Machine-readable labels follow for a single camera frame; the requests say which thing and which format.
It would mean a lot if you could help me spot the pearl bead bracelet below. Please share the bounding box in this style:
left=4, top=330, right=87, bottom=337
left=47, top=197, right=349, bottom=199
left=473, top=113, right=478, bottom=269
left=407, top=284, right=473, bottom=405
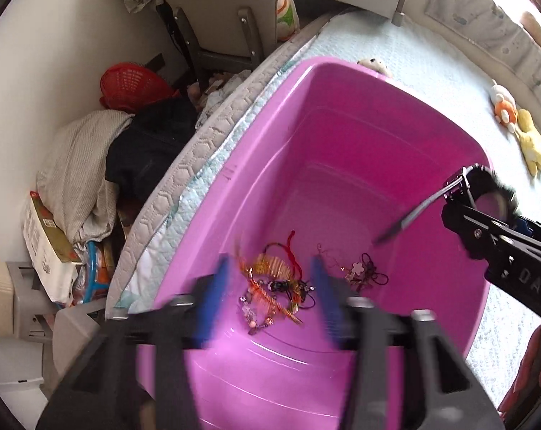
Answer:
left=238, top=292, right=276, bottom=338

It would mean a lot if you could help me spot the colourful braided beaded bracelet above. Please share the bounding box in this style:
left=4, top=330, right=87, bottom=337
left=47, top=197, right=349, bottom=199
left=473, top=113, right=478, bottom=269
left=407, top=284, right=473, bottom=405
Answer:
left=233, top=249, right=319, bottom=328

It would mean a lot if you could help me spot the black digital wristwatch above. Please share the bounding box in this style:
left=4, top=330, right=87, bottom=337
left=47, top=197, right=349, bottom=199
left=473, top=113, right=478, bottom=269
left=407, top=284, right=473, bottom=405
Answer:
left=373, top=164, right=519, bottom=245

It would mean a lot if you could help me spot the yellow plush toy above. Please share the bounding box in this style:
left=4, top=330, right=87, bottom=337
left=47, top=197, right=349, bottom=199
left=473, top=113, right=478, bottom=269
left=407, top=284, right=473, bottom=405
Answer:
left=516, top=109, right=541, bottom=178

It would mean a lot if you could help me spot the red floral quilt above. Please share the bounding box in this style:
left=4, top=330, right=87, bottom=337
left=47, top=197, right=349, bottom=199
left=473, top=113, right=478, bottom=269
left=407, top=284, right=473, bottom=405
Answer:
left=498, top=325, right=541, bottom=420

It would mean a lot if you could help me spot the orange white plush toy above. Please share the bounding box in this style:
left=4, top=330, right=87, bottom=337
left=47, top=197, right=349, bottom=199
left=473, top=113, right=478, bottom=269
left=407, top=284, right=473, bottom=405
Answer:
left=489, top=82, right=518, bottom=133

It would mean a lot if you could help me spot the purple plastic bin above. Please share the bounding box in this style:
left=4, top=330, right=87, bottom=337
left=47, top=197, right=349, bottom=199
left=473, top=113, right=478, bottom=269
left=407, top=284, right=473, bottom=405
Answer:
left=132, top=57, right=502, bottom=429

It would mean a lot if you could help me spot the grey knitted garment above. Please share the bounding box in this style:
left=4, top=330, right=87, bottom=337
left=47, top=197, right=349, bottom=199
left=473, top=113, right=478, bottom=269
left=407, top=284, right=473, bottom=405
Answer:
left=36, top=110, right=131, bottom=245

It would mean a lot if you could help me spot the panda plush toy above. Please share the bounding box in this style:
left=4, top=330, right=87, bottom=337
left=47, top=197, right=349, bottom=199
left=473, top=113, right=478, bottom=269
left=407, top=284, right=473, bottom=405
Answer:
left=358, top=58, right=389, bottom=76

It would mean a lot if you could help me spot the patterned grey bed bumper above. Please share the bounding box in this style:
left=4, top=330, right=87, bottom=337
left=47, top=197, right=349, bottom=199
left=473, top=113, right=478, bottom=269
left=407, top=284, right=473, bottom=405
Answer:
left=426, top=0, right=541, bottom=105

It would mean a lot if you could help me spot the red plastic basket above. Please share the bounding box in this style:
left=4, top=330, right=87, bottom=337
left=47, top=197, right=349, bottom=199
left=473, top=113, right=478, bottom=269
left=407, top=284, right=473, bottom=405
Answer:
left=100, top=62, right=181, bottom=114

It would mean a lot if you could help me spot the grey chair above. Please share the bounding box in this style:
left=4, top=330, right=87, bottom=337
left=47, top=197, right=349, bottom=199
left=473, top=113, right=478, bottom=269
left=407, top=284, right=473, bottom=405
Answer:
left=164, top=0, right=277, bottom=72

